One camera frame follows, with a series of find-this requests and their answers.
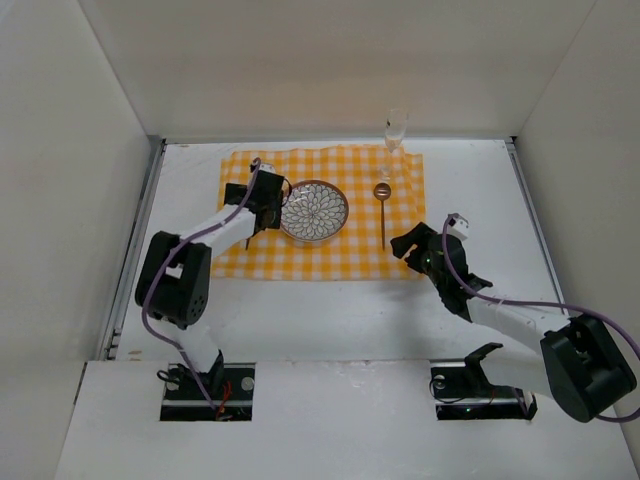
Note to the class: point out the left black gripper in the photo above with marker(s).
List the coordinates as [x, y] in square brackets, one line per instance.
[270, 215]

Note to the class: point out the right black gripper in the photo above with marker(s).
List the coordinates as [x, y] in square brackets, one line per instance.
[417, 248]

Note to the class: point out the patterned ceramic plate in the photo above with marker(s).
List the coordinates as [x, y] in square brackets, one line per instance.
[314, 212]

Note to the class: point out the copper spoon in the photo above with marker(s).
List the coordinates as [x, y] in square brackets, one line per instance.
[382, 192]

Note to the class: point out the yellow white checkered cloth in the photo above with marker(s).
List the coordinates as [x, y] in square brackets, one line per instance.
[356, 252]

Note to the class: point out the clear champagne flute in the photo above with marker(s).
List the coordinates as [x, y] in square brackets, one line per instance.
[395, 129]

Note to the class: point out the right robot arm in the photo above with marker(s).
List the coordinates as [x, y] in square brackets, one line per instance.
[574, 361]

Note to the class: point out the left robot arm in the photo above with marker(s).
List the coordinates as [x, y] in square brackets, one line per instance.
[173, 286]

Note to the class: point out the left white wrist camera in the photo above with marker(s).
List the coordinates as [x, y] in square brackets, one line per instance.
[263, 166]

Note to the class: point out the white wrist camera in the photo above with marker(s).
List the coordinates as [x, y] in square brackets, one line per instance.
[458, 226]
[263, 166]

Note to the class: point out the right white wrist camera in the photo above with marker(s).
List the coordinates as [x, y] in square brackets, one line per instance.
[458, 226]

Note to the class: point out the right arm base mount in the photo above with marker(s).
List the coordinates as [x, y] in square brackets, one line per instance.
[462, 392]

